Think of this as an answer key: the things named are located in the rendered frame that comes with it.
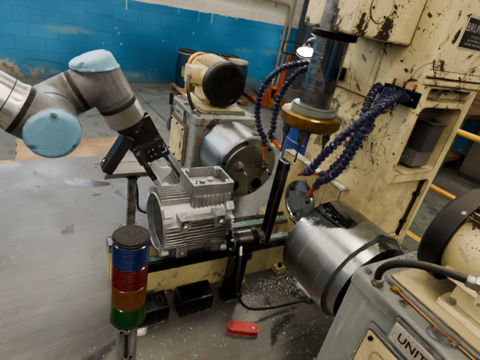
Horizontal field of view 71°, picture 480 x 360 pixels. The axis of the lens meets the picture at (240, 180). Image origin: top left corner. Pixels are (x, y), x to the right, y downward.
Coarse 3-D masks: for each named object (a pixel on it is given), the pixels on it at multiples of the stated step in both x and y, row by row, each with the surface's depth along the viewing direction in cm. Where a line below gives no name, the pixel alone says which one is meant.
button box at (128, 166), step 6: (120, 162) 105; (126, 162) 106; (132, 162) 107; (138, 162) 108; (120, 168) 105; (126, 168) 106; (132, 168) 106; (138, 168) 107; (108, 174) 103; (114, 174) 104; (120, 174) 105; (126, 174) 107; (132, 174) 108; (138, 174) 109; (144, 174) 111
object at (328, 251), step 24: (312, 216) 85; (336, 216) 83; (360, 216) 85; (288, 240) 88; (312, 240) 82; (336, 240) 78; (360, 240) 76; (384, 240) 78; (288, 264) 89; (312, 264) 80; (336, 264) 75; (360, 264) 74; (312, 288) 81; (336, 288) 75; (336, 312) 79
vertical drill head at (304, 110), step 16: (336, 0) 83; (320, 48) 89; (336, 48) 87; (320, 64) 90; (336, 64) 90; (320, 80) 91; (336, 80) 93; (304, 96) 96; (320, 96) 93; (288, 112) 95; (304, 112) 94; (320, 112) 93; (288, 128) 102; (304, 128) 93; (320, 128) 93; (336, 128) 96
